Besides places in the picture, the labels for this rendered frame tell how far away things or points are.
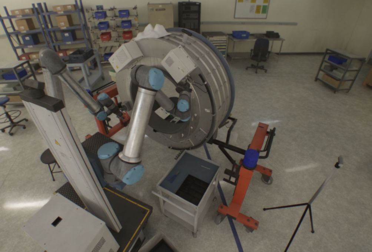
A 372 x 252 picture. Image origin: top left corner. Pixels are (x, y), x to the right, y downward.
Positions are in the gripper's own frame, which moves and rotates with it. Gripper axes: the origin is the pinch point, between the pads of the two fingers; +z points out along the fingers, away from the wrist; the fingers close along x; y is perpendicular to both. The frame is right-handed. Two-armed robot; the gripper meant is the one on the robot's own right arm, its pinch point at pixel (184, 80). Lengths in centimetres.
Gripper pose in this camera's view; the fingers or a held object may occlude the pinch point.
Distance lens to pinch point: 172.9
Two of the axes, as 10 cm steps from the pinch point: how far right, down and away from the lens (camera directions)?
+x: 6.7, -5.0, -5.4
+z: 0.9, -6.7, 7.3
